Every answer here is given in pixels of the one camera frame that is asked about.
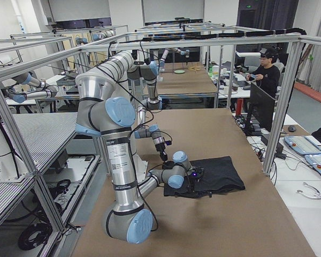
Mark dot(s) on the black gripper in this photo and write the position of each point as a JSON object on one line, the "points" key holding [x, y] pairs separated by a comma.
{"points": [[160, 148], [195, 177]]}

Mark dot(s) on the black t-shirt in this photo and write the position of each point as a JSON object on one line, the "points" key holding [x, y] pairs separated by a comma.
{"points": [[220, 177]]}

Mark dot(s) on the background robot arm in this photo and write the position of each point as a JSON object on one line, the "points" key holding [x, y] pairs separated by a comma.
{"points": [[39, 89]]}

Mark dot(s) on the black computer monitor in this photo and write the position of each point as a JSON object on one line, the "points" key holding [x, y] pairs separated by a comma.
{"points": [[260, 111]]}

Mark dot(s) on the man in black jacket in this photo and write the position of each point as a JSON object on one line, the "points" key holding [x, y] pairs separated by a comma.
{"points": [[266, 75]]}

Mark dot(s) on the striped aluminium work table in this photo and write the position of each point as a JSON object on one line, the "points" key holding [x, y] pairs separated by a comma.
{"points": [[46, 135]]}

